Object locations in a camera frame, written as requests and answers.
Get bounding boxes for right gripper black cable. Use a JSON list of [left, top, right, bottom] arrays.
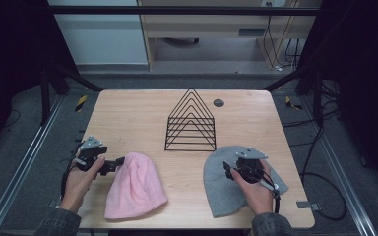
[[254, 168, 282, 215]]

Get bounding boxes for person's left hand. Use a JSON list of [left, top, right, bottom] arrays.
[[59, 155, 107, 212]]

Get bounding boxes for yellow-handled tool right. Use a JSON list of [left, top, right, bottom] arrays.
[[284, 94, 304, 111]]

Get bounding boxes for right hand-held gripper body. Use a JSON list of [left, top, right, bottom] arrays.
[[234, 147, 269, 185]]

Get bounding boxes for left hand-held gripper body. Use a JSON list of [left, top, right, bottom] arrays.
[[74, 135, 108, 173]]

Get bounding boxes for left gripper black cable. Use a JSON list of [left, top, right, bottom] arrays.
[[60, 153, 82, 202]]

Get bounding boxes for black horizontal frame bar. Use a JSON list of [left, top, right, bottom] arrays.
[[47, 5, 323, 17]]

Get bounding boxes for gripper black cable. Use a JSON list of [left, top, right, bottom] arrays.
[[254, 168, 282, 215], [60, 153, 82, 202]]

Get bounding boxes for aluminium rail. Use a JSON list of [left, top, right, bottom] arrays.
[[298, 94, 378, 236], [0, 93, 66, 236]]

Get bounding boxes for black curtain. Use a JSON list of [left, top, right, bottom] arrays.
[[0, 0, 80, 161], [294, 0, 378, 193]]

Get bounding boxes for thin black floor cable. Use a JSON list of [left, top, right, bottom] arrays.
[[0, 107, 23, 130]]

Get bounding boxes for black wire rack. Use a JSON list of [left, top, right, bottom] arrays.
[[163, 87, 218, 152]]

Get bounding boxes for black frame strut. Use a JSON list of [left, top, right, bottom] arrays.
[[39, 63, 108, 127], [258, 64, 325, 128]]

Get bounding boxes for hanging black yellow cables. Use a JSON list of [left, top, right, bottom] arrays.
[[263, 1, 302, 72]]

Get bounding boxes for person's right hand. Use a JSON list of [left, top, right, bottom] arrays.
[[229, 159, 275, 217]]

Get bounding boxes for grey knitted beanie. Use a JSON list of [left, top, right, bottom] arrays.
[[203, 145, 290, 219]]

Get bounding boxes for thick black floor cable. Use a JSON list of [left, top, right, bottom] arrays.
[[281, 78, 348, 222]]

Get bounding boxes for pink knitted beanie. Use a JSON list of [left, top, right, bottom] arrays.
[[103, 151, 169, 220]]

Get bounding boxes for white cabinet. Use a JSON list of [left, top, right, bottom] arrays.
[[47, 0, 149, 66]]

